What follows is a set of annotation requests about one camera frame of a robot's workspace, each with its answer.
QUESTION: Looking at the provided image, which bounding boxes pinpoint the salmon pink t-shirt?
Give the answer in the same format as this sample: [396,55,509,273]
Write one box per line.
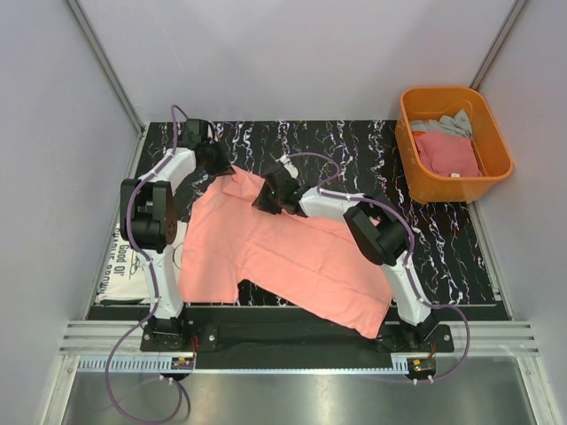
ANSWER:
[178,169,392,338]

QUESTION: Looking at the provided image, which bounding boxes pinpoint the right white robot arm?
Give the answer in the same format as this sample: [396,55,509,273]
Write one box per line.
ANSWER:
[253,163,439,352]

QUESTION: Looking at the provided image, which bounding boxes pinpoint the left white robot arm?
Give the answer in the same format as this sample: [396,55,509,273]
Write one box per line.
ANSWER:
[120,119,235,351]

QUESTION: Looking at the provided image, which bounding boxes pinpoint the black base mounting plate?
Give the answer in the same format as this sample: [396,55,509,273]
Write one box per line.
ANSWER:
[120,306,454,374]

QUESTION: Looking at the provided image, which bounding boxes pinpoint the folded white printed t-shirt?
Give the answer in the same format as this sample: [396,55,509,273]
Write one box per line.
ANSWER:
[95,220,190,306]

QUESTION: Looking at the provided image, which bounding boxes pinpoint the dark pink t-shirt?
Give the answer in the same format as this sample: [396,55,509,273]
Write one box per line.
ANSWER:
[412,131,482,177]

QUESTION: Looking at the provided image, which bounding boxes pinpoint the orange plastic bin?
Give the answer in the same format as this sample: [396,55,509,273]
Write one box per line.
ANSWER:
[395,86,514,204]

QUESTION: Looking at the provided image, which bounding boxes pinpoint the grey t-shirt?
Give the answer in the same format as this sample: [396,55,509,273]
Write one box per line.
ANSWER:
[410,109,473,139]

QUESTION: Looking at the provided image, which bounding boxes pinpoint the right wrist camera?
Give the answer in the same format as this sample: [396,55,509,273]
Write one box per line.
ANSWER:
[276,155,299,179]

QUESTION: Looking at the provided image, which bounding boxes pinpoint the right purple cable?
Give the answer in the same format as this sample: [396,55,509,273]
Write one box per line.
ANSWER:
[283,152,470,384]

